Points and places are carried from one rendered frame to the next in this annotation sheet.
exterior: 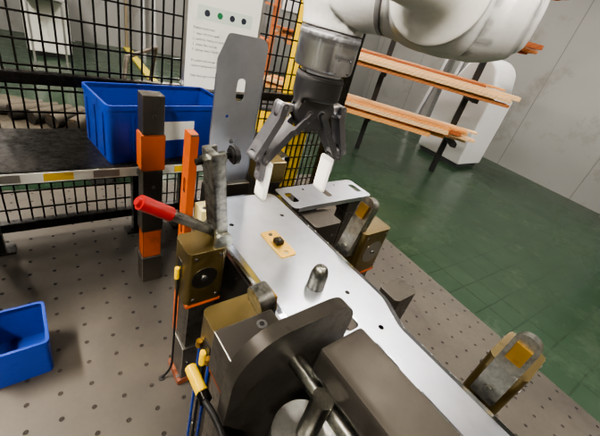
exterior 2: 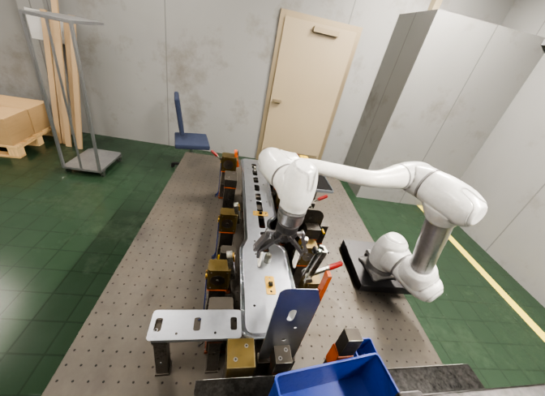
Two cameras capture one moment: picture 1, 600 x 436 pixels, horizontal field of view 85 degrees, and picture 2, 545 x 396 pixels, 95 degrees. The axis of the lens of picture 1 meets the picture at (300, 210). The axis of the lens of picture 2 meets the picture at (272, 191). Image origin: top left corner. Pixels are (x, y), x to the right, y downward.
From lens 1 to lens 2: 1.27 m
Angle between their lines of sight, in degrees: 112
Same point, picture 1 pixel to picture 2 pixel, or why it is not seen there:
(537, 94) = not seen: outside the picture
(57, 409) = (338, 330)
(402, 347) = (253, 234)
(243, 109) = (283, 324)
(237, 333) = (316, 228)
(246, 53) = (298, 297)
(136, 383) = (313, 328)
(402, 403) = not seen: hidden behind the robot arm
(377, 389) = not seen: hidden behind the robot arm
